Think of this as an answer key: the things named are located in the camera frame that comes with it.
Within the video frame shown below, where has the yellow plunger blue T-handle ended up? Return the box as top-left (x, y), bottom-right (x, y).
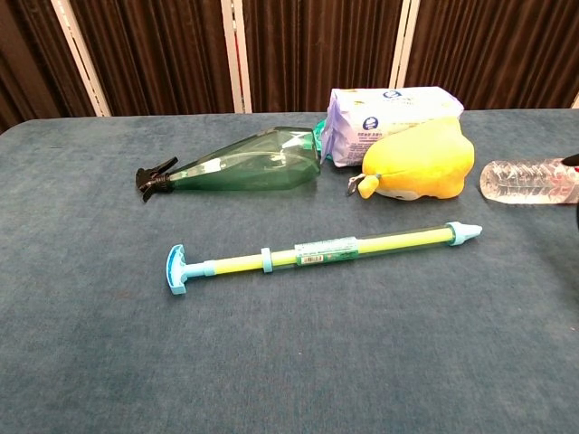
top-left (163, 228), bottom-right (453, 297)

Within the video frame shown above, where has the clear ribbed water bottle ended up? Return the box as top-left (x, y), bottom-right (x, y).
top-left (479, 156), bottom-right (579, 205)

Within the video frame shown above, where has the dark brown partition panel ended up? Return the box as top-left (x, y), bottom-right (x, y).
top-left (242, 0), bottom-right (404, 114)
top-left (67, 0), bottom-right (237, 118)
top-left (404, 0), bottom-right (579, 112)
top-left (0, 0), bottom-right (97, 135)

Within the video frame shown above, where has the yellow plush toy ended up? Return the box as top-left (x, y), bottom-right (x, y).
top-left (346, 116), bottom-right (476, 201)

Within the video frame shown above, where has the white wet wipes pack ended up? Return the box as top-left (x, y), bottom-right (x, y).
top-left (319, 86), bottom-right (466, 168)

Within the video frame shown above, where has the teal green packet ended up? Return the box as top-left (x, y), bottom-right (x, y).
top-left (313, 118), bottom-right (327, 157)

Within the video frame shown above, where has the green spray bottle black trigger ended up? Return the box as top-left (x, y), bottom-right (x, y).
top-left (135, 126), bottom-right (322, 203)

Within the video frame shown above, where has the blue velvet table cover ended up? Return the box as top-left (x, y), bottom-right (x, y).
top-left (0, 108), bottom-right (579, 434)

